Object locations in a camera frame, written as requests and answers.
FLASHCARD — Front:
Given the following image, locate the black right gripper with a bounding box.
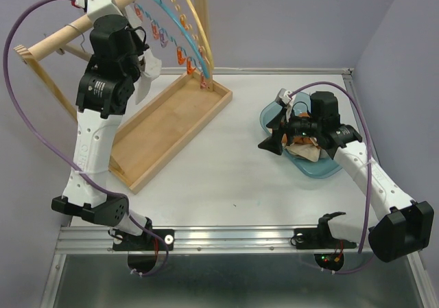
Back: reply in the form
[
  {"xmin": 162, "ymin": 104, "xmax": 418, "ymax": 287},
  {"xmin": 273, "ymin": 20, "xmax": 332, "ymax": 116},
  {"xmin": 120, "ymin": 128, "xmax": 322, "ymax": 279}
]
[{"xmin": 257, "ymin": 107, "xmax": 321, "ymax": 155}]

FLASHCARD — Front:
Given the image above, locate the brown underwear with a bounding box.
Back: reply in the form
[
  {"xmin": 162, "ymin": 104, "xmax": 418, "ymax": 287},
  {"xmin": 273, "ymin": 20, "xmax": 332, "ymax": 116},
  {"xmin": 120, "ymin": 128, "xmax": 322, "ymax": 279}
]
[{"xmin": 281, "ymin": 112, "xmax": 320, "ymax": 150}]

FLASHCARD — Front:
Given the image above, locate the white underwear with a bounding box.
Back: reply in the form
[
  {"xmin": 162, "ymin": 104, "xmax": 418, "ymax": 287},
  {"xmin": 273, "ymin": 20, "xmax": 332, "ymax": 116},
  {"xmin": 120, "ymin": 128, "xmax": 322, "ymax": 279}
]
[{"xmin": 124, "ymin": 5, "xmax": 162, "ymax": 105}]

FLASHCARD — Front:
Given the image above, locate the blue plastic clip hanger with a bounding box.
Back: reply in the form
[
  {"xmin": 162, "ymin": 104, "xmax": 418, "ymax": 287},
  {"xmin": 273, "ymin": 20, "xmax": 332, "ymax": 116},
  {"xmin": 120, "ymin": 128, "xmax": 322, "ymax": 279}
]
[{"xmin": 134, "ymin": 0, "xmax": 213, "ymax": 88}]

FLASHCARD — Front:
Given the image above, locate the beige underwear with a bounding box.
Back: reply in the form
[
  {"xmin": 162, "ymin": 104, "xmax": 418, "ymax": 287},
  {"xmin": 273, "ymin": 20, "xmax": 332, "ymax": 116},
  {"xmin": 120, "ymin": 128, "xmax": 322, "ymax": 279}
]
[{"xmin": 267, "ymin": 102, "xmax": 323, "ymax": 163}]

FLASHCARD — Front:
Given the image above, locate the yellow plastic clip hanger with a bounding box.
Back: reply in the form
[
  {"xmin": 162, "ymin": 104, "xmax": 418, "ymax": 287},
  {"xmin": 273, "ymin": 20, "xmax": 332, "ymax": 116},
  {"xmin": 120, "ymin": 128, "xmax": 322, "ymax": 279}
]
[{"xmin": 159, "ymin": 0, "xmax": 215, "ymax": 69}]

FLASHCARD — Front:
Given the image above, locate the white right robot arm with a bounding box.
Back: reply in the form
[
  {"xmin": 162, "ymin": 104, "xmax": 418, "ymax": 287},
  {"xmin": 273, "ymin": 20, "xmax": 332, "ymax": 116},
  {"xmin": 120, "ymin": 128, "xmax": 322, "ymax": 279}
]
[{"xmin": 258, "ymin": 89, "xmax": 434, "ymax": 262}]

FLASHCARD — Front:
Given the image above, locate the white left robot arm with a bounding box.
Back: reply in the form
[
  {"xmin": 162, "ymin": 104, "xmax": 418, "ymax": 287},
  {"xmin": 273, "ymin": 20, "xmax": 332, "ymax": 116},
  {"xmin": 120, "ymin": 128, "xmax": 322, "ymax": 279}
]
[{"xmin": 51, "ymin": 14, "xmax": 153, "ymax": 249}]

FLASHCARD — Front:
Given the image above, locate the blue plastic tub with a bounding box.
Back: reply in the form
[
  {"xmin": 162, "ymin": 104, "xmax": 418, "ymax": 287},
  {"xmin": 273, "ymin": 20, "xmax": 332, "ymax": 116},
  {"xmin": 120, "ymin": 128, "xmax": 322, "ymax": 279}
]
[{"xmin": 259, "ymin": 93, "xmax": 341, "ymax": 179}]

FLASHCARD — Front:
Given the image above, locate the wooden clothes rack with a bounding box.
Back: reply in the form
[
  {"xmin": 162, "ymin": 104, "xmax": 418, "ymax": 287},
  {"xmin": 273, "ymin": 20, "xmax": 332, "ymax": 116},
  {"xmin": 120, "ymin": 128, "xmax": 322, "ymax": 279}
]
[{"xmin": 13, "ymin": 0, "xmax": 234, "ymax": 196}]

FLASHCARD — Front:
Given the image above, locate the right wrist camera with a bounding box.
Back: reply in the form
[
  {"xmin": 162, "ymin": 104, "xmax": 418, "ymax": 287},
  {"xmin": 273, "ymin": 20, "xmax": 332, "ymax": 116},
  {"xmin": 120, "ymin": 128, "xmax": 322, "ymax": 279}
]
[{"xmin": 274, "ymin": 88, "xmax": 294, "ymax": 108}]

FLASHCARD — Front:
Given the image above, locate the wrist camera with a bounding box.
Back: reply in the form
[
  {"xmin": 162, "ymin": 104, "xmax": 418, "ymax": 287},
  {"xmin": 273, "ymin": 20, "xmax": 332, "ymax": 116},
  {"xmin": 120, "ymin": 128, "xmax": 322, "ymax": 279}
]
[
  {"xmin": 274, "ymin": 88, "xmax": 294, "ymax": 108},
  {"xmin": 71, "ymin": 0, "xmax": 123, "ymax": 23}
]

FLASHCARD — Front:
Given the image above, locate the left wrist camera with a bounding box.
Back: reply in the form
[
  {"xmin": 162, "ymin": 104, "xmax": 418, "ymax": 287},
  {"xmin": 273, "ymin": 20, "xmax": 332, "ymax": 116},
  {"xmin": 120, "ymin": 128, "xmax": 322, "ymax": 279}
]
[{"xmin": 71, "ymin": 0, "xmax": 123, "ymax": 23}]

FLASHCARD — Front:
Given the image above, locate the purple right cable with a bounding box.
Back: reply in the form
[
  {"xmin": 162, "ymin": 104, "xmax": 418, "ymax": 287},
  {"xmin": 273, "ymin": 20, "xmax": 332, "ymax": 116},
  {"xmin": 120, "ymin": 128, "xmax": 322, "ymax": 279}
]
[{"xmin": 286, "ymin": 81, "xmax": 377, "ymax": 275}]

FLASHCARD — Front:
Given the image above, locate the aluminium mounting rail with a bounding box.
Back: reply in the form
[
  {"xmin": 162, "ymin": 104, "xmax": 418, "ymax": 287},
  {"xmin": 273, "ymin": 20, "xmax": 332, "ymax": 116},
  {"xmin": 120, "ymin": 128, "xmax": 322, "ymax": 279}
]
[{"xmin": 58, "ymin": 222, "xmax": 423, "ymax": 254}]

